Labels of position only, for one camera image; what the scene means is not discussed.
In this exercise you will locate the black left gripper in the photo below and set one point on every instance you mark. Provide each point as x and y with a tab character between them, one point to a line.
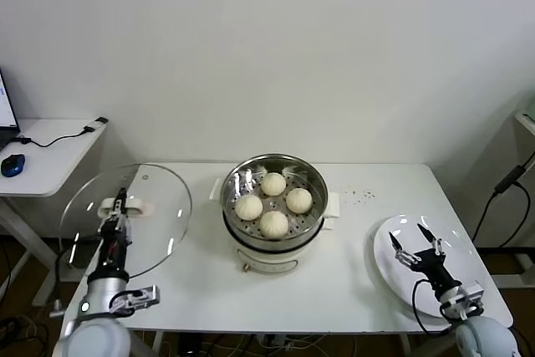
113	248

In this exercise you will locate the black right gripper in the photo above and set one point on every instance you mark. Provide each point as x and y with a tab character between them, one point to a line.
432	267

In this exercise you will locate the white steamed baozi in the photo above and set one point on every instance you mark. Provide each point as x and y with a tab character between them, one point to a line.
273	184
274	224
299	200
249	207

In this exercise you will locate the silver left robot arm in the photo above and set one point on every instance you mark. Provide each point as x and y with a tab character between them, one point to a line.
100	290

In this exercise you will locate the stainless steel steamer basket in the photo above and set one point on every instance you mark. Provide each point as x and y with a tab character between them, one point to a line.
271	244

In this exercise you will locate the white round plate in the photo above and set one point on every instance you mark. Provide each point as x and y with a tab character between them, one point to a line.
384	256

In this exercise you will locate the white side desk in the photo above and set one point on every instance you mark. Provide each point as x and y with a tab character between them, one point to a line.
50	164

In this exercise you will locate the white table leg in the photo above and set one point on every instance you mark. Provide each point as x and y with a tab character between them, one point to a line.
406	346
157	344

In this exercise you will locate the blue computer mouse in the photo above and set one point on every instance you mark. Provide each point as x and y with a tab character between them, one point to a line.
13	165

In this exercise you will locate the black box on floor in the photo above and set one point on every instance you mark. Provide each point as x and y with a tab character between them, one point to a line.
190	343

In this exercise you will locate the cream electric cooker base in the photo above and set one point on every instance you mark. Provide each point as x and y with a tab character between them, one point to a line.
267	258

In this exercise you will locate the computer monitor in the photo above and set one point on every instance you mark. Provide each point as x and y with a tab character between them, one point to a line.
6	110

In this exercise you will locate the white power strip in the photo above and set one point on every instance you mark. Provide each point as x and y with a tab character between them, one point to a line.
273	340

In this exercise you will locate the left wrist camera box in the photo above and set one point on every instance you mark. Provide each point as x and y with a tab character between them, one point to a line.
138	297

